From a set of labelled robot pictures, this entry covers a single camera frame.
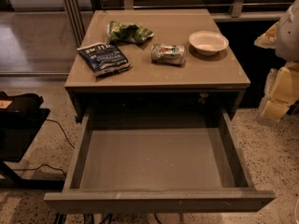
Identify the black side stand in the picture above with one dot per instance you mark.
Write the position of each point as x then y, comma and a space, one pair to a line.
21, 118

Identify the blue vinegar chip bag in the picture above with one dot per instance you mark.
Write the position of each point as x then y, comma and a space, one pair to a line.
104, 59

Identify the open grey top drawer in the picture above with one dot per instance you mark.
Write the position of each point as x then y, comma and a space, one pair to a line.
167, 162

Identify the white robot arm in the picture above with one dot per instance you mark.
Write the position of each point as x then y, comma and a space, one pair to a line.
281, 89

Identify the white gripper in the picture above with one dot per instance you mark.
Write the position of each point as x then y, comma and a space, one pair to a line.
289, 34

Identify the green chip bag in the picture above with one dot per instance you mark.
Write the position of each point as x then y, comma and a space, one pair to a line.
131, 33

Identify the grey drawer cabinet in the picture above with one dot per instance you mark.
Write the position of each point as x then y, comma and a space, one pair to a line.
219, 73

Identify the white bowl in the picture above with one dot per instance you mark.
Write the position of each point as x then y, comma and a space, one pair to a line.
208, 43

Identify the crushed 7up can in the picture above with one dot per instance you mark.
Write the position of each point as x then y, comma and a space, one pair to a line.
162, 53

